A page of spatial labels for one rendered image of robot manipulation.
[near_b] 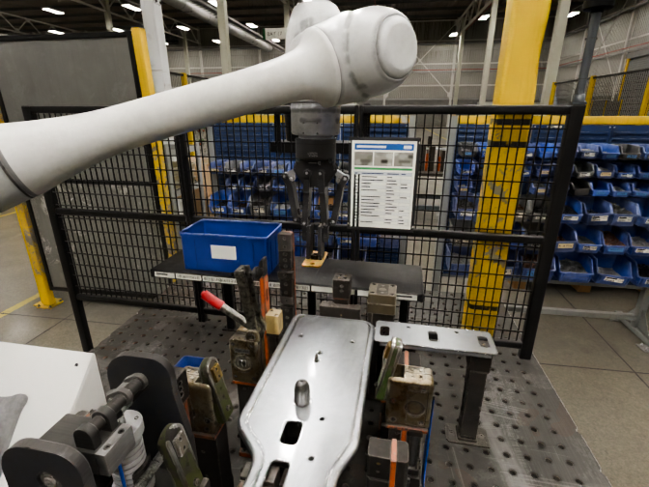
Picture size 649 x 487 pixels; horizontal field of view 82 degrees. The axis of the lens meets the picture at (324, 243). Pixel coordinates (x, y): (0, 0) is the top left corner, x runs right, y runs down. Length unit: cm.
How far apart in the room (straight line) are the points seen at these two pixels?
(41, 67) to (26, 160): 268
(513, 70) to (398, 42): 83
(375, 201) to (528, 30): 64
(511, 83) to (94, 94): 251
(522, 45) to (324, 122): 78
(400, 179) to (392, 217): 13
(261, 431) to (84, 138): 54
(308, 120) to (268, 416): 54
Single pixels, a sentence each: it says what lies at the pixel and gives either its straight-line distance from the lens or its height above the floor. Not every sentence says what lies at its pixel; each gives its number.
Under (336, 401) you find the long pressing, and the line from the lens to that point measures 80.
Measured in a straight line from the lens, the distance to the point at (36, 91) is 334.
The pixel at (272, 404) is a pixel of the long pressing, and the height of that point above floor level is 100.
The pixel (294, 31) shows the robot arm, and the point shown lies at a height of 165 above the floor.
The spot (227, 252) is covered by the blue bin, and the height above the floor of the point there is 110.
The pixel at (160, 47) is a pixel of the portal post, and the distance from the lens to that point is 513.
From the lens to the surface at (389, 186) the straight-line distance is 126.
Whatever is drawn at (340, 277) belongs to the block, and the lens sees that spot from 109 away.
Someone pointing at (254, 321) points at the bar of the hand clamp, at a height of 110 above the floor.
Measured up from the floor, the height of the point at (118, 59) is 183.
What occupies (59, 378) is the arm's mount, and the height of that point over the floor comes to 92.
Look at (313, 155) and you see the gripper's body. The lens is 69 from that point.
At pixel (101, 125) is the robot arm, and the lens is 62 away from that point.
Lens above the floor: 154
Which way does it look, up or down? 20 degrees down
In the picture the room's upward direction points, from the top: straight up
